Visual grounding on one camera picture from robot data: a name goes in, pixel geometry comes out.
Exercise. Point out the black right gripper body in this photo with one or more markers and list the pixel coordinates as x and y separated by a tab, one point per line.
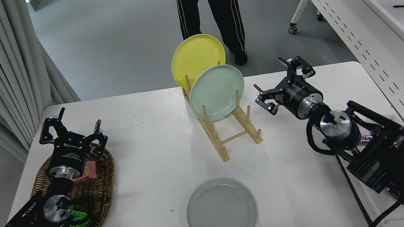
297	95

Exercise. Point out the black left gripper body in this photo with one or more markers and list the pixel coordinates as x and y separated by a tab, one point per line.
68	152

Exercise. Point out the grey plate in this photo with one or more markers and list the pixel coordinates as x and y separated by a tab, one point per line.
222	214

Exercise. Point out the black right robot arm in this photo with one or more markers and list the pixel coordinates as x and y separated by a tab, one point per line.
383	160

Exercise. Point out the pale green plate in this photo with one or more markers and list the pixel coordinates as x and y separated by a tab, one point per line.
216	92

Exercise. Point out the wooden plate rack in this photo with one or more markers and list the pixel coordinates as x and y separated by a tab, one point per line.
222	150

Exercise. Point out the yellow plate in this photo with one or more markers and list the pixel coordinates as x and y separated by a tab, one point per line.
194	57

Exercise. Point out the pink snack packet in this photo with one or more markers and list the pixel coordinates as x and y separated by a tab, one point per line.
89	173

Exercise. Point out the brown wicker basket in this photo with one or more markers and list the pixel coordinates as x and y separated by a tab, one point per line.
101	193

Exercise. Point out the green snack packet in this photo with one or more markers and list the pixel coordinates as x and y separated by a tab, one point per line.
80	225

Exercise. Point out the brown Snickers bar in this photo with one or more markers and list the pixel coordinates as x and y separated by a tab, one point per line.
366	139

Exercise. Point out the person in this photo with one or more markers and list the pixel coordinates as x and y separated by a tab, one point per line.
225	9

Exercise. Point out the white perforated desk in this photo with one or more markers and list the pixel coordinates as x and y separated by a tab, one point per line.
379	8

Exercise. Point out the white panel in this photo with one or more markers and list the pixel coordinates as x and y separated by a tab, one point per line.
37	0

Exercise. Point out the white tray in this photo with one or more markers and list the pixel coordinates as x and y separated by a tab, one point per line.
374	206

